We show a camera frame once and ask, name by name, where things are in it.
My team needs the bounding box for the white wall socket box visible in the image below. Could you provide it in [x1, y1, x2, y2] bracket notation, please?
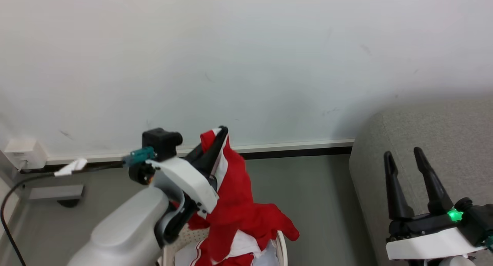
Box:
[3, 139, 49, 170]

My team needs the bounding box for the cream perforated laundry basket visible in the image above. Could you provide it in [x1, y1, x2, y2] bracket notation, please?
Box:
[162, 224, 288, 266]

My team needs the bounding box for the grey metal partition foot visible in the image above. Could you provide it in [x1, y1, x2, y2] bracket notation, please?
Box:
[28, 184, 85, 208]

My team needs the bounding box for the grey fabric sofa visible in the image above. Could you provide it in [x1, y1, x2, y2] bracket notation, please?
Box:
[349, 98, 493, 266]

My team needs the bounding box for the thin black cable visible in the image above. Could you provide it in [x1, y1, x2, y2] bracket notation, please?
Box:
[0, 163, 127, 266]

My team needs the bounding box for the white black wall baseboard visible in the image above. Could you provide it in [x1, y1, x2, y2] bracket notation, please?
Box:
[19, 139, 355, 175]

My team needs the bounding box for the red white garment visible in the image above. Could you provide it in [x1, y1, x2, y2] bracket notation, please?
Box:
[188, 128, 300, 266]

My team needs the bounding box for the white cable tag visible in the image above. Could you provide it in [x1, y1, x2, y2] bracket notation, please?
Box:
[54, 158, 88, 178]

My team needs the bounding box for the teal cable connector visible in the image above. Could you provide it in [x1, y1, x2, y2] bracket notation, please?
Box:
[123, 146, 157, 167]

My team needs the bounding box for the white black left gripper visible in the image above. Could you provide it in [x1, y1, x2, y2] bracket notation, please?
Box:
[128, 126, 229, 215]

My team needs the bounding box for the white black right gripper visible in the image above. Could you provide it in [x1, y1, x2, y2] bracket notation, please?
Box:
[384, 147, 486, 260]

